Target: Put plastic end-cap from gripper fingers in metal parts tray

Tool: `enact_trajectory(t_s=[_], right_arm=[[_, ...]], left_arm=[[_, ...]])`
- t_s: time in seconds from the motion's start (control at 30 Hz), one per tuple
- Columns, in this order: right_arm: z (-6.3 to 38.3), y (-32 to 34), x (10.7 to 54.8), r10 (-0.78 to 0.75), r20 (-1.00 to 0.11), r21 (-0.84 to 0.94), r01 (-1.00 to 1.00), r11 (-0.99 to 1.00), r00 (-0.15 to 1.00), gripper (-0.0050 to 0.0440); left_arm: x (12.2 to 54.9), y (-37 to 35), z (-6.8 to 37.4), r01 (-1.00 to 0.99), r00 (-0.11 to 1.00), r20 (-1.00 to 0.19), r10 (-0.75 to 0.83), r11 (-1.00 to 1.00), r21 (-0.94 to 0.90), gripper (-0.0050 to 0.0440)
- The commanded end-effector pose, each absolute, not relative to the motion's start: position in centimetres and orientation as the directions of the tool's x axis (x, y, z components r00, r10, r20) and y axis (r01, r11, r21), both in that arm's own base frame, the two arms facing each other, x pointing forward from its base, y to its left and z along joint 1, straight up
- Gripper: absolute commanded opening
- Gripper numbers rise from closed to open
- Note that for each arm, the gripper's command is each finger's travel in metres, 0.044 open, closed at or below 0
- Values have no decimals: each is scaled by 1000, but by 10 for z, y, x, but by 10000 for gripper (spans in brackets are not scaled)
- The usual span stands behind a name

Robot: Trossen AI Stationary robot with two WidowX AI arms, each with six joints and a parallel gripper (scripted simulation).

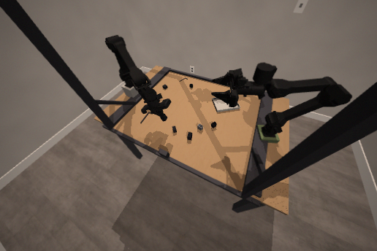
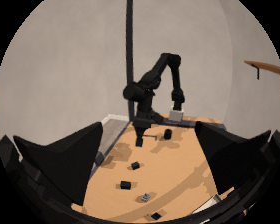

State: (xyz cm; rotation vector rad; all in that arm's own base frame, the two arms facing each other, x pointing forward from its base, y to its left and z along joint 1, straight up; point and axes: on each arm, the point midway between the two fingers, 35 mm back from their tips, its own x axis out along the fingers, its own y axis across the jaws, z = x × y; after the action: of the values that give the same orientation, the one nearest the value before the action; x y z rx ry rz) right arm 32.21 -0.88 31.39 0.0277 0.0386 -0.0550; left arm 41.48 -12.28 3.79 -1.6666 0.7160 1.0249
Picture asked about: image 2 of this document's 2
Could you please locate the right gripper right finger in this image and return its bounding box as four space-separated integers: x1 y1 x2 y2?
194 121 271 195

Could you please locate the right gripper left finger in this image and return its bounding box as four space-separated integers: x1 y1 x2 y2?
13 122 103 207

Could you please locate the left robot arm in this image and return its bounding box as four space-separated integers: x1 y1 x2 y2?
123 53 185 124

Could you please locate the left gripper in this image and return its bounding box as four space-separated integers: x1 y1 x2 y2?
132 103 152 139

